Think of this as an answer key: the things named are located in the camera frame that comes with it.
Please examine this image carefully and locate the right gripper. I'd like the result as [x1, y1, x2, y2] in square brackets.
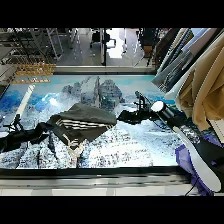
[117, 109, 153, 126]

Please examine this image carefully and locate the grey white-striped garment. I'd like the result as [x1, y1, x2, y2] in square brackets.
[47, 102, 118, 152]

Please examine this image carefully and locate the purple garment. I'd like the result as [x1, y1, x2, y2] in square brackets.
[174, 132, 224, 196]

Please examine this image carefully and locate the beige garment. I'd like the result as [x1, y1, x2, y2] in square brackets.
[175, 33, 224, 132]

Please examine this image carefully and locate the silver frame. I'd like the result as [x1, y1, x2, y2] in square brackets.
[0, 65, 205, 196]

